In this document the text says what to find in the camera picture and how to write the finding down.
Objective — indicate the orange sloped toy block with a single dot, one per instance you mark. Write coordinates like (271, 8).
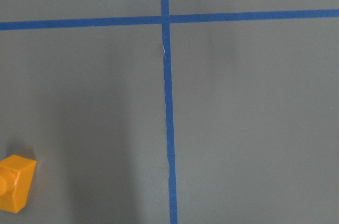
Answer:
(16, 178)

